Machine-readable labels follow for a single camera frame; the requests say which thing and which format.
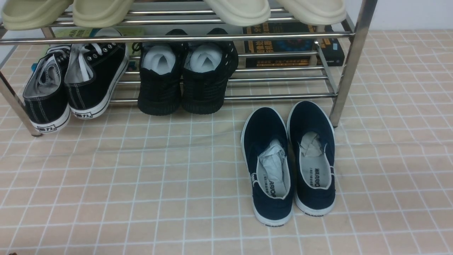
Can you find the black mesh shoe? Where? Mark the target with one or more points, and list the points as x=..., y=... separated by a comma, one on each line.
x=160, y=71
x=206, y=71

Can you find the dark book box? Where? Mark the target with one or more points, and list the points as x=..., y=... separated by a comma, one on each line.
x=331, y=48

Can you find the cream slipper far right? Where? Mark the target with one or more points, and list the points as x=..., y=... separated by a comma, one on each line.
x=316, y=12

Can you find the black mesh shoe right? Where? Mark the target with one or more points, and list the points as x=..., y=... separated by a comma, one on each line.
x=206, y=71

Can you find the cream slipper centre right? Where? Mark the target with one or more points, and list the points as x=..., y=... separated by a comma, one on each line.
x=241, y=13

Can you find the beige slipper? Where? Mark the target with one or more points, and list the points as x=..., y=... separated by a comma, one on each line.
x=100, y=13
x=32, y=14

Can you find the black mesh shoe left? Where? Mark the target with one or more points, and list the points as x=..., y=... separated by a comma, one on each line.
x=160, y=71

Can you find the black canvas sneaker with laces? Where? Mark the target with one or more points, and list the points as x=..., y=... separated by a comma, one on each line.
x=93, y=72

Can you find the black canvas sneaker far left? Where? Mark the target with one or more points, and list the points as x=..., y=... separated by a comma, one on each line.
x=44, y=95

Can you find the cream slipper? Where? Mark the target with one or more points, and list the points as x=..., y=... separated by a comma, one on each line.
x=241, y=13
x=316, y=12

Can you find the silver metal shoe rack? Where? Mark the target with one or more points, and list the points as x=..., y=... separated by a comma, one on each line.
x=356, y=34

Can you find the navy slip-on shoe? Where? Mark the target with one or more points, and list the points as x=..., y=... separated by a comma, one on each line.
x=265, y=151
x=311, y=135

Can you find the beige slipper far left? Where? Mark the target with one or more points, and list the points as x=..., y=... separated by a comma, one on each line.
x=32, y=14

